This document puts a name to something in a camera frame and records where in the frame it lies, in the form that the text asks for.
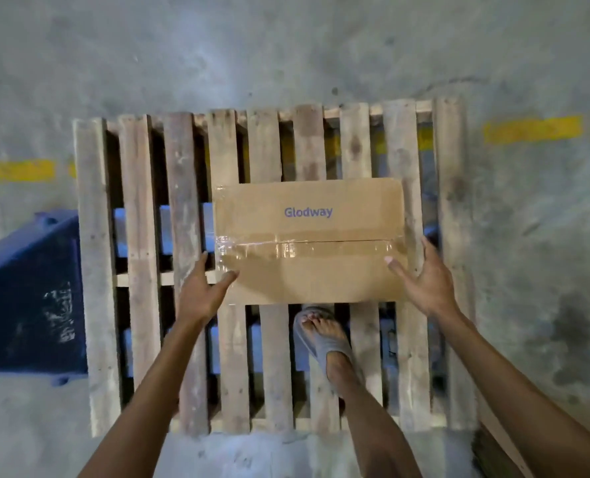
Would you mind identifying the blue pallet jack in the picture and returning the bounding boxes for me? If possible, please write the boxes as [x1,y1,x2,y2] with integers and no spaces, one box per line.
[0,208,90,387]

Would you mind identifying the grey right sandal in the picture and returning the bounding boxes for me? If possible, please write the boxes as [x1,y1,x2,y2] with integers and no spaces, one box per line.
[292,305,366,390]

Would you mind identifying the person's right hand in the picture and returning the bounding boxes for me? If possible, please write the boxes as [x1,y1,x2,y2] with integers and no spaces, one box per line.
[383,236,463,322]

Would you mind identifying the person's left hand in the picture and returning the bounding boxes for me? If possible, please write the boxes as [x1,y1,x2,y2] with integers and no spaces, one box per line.
[177,251,240,329]

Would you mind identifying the wooden pallet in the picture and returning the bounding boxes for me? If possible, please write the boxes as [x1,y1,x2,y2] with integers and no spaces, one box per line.
[72,96,480,439]

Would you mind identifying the person's right forearm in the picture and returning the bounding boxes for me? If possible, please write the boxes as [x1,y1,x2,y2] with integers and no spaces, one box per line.
[436,311,590,478]

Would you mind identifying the person's right leg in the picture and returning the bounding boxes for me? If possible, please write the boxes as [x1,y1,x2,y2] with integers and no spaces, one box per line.
[300,313,423,478]

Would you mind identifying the person's left forearm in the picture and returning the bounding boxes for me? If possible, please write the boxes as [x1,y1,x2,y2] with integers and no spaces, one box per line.
[78,318,212,478]

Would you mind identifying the blue Glodway box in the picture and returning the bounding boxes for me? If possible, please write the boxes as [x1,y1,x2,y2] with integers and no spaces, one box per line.
[211,177,409,307]

